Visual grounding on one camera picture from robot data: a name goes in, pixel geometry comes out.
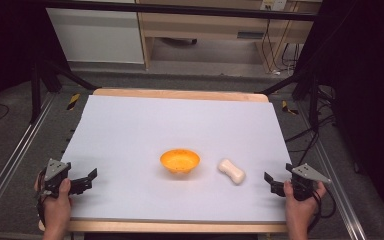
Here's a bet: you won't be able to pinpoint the black curtain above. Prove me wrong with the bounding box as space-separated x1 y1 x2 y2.
293 0 384 231
0 0 71 134

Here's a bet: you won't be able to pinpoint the orange plastic bowl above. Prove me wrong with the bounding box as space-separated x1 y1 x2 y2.
159 148 201 175

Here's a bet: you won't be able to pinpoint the person's left hand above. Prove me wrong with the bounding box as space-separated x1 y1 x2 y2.
34 173 73 231

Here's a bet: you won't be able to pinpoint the black floor cables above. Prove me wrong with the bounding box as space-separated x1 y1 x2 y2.
284 84 338 168

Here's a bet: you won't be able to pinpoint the white soap bar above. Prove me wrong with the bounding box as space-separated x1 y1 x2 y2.
217 158 247 186

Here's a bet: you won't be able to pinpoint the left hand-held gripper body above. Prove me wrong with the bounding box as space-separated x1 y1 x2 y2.
39 158 72 198

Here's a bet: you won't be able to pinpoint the wooden table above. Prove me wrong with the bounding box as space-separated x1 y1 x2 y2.
37 87 290 234

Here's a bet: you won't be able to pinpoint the hanging desk cables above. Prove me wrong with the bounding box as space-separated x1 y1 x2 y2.
260 18 302 76

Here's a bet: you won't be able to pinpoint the person's right hand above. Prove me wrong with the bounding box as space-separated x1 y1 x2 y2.
282 179 328 231

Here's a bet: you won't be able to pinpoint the yellow black tape marker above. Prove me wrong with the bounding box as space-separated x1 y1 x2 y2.
281 100 299 117
66 92 81 111

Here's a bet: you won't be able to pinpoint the white table mat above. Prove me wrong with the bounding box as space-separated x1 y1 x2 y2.
60 94 293 224

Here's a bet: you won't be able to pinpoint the black tripod stand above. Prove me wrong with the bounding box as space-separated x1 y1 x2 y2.
29 58 99 125
255 71 322 129

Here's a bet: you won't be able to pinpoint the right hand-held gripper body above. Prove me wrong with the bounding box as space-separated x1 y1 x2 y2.
285 162 333 202

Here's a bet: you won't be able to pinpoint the white power strip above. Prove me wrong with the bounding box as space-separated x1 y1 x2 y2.
260 0 287 12

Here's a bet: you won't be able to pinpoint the black horizontal frame bar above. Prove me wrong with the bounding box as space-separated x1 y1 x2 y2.
45 0 318 22

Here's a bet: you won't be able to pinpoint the white cabinet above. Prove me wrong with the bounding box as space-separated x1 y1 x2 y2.
46 7 145 65

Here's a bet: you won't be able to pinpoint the aluminium floor rail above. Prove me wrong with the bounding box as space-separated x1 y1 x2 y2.
0 92 57 232
295 99 368 240

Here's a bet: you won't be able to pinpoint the light wooden desk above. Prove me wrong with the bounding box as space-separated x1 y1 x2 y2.
135 0 324 74

